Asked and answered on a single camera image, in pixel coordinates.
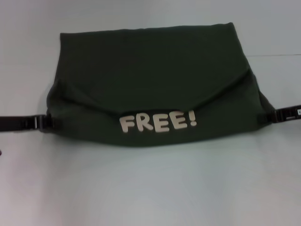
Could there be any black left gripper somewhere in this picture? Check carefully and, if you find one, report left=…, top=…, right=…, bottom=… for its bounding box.
left=0, top=113, right=61, bottom=133

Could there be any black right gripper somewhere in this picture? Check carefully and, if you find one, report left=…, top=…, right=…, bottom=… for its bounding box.
left=257, top=105, right=301, bottom=125

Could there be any dark green shirt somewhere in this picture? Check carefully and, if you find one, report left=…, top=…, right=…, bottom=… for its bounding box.
left=40, top=22, right=282, bottom=149

